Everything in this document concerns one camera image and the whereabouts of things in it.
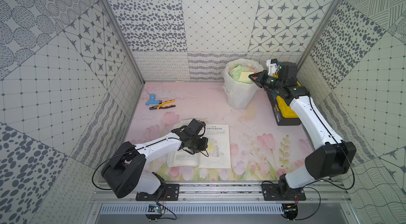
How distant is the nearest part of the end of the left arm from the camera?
65cm

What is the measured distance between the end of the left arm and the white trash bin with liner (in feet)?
0.98

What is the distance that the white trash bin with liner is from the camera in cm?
84
